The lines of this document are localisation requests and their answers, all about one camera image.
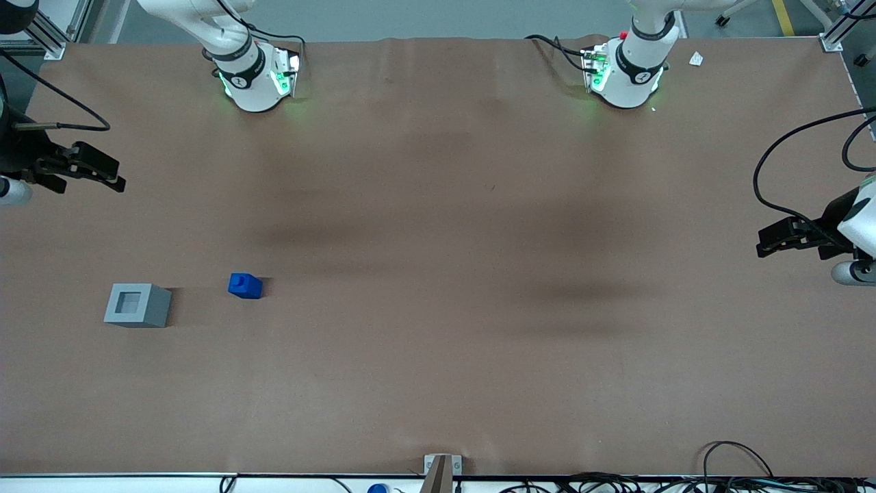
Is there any gray camera mount bracket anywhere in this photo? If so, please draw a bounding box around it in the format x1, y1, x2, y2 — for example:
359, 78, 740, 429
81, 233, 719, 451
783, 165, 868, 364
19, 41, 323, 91
424, 453, 463, 493

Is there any aluminium frame post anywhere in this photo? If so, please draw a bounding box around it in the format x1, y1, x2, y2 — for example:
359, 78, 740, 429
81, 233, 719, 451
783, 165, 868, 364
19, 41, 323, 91
0, 0, 90, 61
820, 0, 876, 53

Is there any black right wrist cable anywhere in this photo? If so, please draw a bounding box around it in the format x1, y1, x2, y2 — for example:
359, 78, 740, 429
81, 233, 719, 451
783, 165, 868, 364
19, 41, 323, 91
0, 49, 112, 132

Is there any black left arm base cable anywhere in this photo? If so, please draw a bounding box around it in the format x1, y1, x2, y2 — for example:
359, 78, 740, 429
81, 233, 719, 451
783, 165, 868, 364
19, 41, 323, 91
524, 34, 597, 73

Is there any long black left wrist cable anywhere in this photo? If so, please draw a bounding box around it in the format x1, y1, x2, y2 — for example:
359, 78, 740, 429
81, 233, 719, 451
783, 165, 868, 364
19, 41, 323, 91
753, 106, 876, 237

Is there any short black looped cable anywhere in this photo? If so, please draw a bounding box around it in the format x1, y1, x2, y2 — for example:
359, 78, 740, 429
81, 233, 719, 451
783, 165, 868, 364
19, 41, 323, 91
841, 115, 876, 173

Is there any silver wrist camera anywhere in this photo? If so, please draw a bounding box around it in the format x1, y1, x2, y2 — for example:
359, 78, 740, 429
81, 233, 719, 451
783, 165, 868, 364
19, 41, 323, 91
0, 176, 33, 207
831, 260, 876, 286

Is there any black cable bundle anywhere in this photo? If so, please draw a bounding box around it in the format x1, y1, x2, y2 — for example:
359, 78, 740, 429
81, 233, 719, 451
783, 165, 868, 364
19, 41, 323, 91
503, 471, 876, 493

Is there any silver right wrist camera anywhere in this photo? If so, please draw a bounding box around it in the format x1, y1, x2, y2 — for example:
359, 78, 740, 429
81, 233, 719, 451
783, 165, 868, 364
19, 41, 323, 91
0, 176, 33, 207

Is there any black cable loop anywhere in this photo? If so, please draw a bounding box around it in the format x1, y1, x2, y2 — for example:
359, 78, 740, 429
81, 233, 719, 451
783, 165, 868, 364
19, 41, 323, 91
702, 440, 775, 480

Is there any blue plastic part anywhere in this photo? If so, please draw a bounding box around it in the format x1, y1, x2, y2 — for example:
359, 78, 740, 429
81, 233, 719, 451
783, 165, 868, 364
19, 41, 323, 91
228, 273, 264, 300

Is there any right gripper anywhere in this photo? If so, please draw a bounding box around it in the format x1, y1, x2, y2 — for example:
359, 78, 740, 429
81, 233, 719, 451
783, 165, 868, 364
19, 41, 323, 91
0, 129, 127, 194

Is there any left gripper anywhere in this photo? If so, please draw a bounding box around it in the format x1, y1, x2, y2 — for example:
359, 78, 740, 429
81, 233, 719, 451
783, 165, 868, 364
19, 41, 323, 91
756, 174, 876, 262

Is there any gray square base block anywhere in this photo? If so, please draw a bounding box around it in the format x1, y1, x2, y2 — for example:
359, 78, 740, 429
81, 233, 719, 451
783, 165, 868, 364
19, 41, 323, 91
103, 283, 172, 329

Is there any brown paper table cover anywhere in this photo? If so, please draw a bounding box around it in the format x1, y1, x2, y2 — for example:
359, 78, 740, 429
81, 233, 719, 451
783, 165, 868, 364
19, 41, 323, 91
0, 36, 876, 478

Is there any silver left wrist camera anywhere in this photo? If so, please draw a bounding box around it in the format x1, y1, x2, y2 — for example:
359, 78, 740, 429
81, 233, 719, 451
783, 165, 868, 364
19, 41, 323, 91
831, 260, 876, 286

